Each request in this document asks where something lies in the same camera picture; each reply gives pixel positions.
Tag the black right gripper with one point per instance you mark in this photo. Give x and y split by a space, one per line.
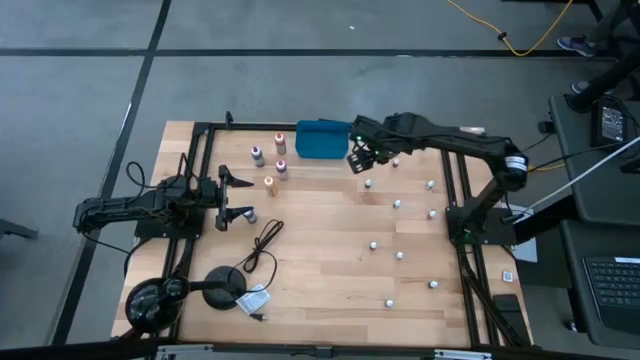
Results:
379 152

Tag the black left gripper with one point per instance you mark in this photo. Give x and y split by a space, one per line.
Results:
207 195

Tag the large blue food coloring bottle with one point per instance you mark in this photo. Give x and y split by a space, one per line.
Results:
250 216

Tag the blue plastic bin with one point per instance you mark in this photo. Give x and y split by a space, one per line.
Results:
322 142

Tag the large yellow food coloring bottle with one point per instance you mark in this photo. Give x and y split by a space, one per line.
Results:
270 186

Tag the large purple food coloring bottle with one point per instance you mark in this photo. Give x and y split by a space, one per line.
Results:
257 156

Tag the large pink food coloring bottle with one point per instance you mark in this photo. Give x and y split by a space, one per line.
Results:
282 170

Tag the large red food coloring bottle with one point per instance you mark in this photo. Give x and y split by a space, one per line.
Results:
280 145

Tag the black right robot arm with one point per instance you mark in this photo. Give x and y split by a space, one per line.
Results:
450 137

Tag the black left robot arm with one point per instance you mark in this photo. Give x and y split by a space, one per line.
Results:
115 207

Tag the white label sticker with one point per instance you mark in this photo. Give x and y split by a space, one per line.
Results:
474 130

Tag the black headphones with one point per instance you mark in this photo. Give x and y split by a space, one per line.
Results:
150 305

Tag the small white code tag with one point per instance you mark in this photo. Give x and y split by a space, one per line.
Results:
508 276

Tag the black plug adapter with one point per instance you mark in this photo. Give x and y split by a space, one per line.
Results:
545 127

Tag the white paper sheet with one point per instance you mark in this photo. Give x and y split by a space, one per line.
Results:
527 252

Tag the black flat device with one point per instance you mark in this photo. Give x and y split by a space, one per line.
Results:
507 305

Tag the black side desk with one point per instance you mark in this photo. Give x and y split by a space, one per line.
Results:
570 130
572 300

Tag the gray chair base leg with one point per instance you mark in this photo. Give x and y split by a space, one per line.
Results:
15 229

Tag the white rod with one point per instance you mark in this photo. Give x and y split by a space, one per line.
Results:
575 180

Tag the person's shoe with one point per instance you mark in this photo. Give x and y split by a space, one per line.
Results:
577 46
580 87

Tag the black desk leg bar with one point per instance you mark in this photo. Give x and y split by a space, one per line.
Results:
600 86

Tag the black labelled power adapter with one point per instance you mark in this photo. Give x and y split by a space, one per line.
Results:
611 124

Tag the person's leg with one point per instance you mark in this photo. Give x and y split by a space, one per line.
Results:
607 27

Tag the black laptop keyboard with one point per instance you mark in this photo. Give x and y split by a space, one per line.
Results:
615 287

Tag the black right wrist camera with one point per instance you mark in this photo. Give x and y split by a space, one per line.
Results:
367 129

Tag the black aluminium table frame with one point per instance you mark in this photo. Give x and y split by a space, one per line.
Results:
250 126

